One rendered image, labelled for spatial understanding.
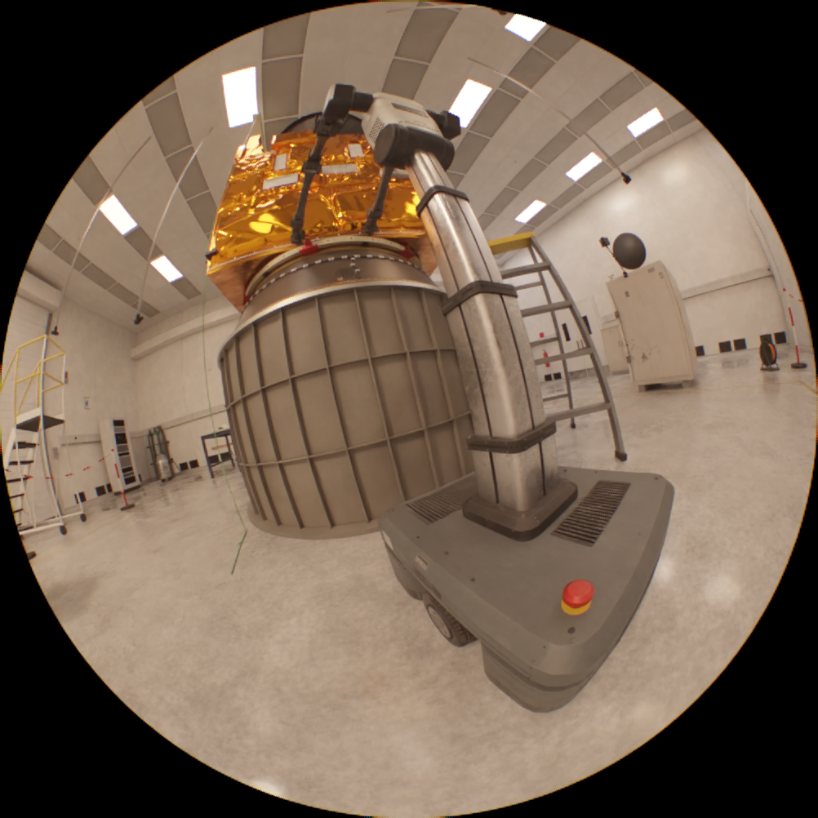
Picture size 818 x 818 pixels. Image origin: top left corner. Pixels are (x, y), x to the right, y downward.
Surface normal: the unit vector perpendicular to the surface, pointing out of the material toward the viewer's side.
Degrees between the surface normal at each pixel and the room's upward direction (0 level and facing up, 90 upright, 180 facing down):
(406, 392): 90
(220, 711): 0
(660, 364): 90
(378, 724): 0
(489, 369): 90
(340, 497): 90
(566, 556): 0
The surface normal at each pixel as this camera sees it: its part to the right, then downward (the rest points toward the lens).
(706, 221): -0.93, 0.23
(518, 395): 0.42, -0.07
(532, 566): -0.23, -0.97
